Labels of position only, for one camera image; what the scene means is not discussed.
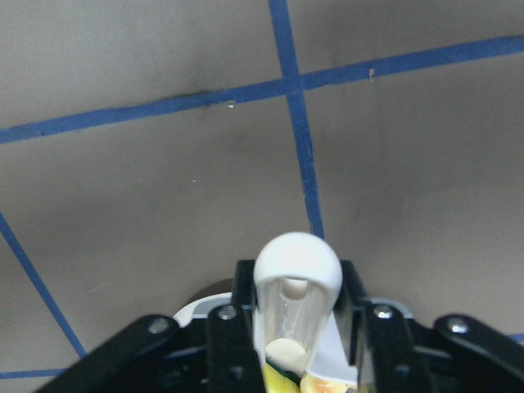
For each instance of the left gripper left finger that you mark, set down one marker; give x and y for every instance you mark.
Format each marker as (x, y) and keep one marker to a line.
(233, 363)

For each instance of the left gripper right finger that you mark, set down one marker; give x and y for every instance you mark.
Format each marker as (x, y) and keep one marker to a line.
(377, 341)

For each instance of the yellow green sponge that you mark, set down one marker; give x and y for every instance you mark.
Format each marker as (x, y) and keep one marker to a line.
(279, 377)

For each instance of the croissant pastry piece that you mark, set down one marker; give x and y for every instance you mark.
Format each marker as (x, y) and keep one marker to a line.
(313, 384)

